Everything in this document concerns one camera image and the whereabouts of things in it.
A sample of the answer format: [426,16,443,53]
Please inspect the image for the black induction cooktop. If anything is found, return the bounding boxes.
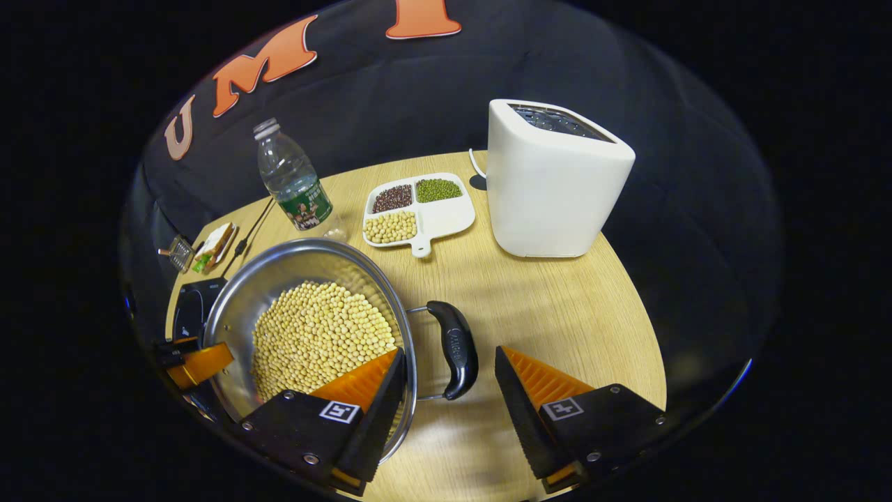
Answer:
[172,277,228,342]

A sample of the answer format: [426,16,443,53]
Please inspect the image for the steel pot with black handles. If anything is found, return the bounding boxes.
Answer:
[202,238,480,466]

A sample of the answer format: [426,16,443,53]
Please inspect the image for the green mung beans portion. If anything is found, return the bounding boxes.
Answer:
[416,178,463,204]

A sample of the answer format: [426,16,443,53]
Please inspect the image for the sandwich on small plate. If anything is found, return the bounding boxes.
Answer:
[192,222,239,274]

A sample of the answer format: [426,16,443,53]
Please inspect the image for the black cooktop power cable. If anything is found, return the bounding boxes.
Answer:
[222,197,276,278]

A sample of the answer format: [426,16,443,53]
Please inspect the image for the dark red beans portion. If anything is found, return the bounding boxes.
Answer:
[371,184,413,214]

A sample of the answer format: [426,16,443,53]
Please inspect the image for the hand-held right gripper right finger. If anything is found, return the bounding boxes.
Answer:
[495,345,673,494]

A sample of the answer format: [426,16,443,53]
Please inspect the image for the small soybeans portion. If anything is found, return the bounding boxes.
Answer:
[364,211,418,244]

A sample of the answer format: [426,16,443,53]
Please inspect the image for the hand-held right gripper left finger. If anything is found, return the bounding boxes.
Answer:
[240,347,408,497]

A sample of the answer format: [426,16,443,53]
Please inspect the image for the clear plastic water bottle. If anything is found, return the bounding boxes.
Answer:
[253,117,347,241]

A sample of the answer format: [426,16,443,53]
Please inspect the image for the white divided plate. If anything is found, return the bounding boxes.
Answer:
[362,172,477,259]

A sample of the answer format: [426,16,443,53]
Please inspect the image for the white toaster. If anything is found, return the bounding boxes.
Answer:
[486,98,636,259]

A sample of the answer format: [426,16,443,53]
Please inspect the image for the pile of yellow soybeans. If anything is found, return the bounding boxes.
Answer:
[251,280,398,404]

